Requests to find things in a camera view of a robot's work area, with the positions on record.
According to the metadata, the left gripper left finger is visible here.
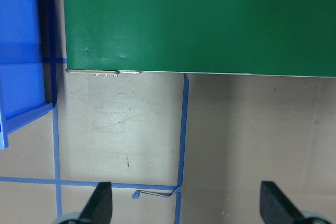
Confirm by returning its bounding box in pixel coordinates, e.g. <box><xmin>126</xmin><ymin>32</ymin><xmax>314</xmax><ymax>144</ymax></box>
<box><xmin>78</xmin><ymin>182</ymin><xmax>113</xmax><ymax>224</ymax></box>

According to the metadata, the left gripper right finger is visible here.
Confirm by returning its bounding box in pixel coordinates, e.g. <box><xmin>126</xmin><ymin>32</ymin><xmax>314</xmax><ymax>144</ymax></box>
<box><xmin>259</xmin><ymin>181</ymin><xmax>310</xmax><ymax>224</ymax></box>

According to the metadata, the blue bin with buttons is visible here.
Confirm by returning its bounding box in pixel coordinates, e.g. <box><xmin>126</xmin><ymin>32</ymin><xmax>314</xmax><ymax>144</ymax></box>
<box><xmin>1</xmin><ymin>0</ymin><xmax>52</xmax><ymax>150</ymax></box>

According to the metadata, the green conveyor belt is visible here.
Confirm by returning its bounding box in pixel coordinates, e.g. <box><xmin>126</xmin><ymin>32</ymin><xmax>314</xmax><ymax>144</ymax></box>
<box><xmin>64</xmin><ymin>0</ymin><xmax>335</xmax><ymax>77</ymax></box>

